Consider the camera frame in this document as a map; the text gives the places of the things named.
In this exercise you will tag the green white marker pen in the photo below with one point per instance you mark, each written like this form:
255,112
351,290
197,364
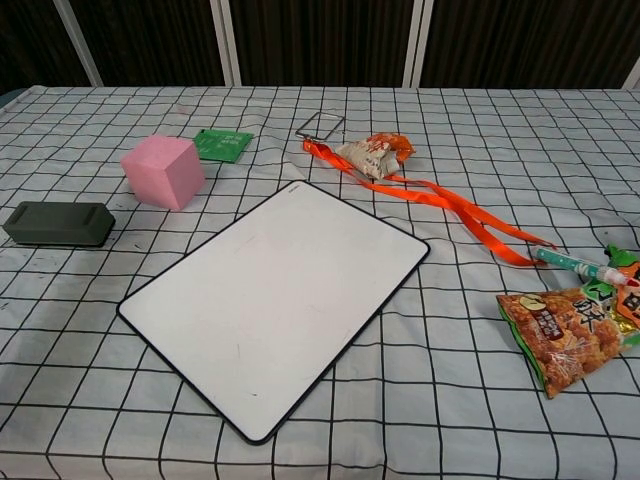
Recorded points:
560,260

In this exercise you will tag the green sachet packet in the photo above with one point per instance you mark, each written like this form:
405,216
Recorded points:
222,145

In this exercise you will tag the dark green board eraser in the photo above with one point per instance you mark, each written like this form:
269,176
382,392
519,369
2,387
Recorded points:
55,225

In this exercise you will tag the blue table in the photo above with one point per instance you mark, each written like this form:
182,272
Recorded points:
6,96

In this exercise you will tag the white whiteboard black rim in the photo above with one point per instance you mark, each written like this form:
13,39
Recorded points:
275,325

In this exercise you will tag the pink foam cube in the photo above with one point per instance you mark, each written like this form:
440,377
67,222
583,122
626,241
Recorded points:
160,170

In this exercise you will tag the orange green snack bag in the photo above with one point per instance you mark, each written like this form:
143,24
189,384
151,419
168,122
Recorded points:
565,335

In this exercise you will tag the clear badge holder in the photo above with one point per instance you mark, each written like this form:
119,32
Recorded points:
320,125

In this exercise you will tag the crumpled orange white snack packet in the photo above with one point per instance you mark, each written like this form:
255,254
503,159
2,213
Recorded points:
372,155

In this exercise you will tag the white black checkered tablecloth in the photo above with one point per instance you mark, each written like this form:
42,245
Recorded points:
475,425

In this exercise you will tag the white partition post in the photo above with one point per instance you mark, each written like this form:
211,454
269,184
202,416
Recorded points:
417,45
225,45
80,45
635,75

